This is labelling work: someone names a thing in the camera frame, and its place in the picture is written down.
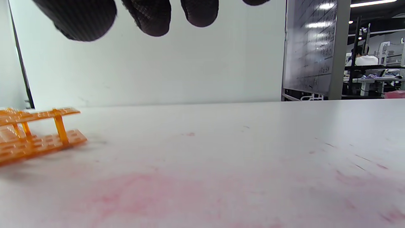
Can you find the person's right hand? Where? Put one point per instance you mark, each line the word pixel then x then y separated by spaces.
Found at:
pixel 82 19

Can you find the orange test tube rack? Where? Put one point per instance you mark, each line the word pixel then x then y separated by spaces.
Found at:
pixel 41 142

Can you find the thin dark pole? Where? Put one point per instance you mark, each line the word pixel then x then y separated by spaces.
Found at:
pixel 21 53

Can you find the white backdrop board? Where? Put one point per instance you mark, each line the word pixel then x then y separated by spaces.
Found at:
pixel 190 63

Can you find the whiteboard with writing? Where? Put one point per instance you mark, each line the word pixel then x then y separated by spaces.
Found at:
pixel 310 47

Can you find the grey metal pillar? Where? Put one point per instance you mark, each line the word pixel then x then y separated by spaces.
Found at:
pixel 340 47

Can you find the ceiling light strip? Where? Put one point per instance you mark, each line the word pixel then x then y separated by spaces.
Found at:
pixel 373 3

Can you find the cluttered grey workbench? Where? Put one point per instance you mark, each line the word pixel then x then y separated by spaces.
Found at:
pixel 367 83

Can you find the black metal shelf rack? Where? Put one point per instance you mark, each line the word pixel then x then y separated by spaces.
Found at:
pixel 379 67

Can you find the white metal stand frame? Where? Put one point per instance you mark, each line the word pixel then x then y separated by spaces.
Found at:
pixel 311 96

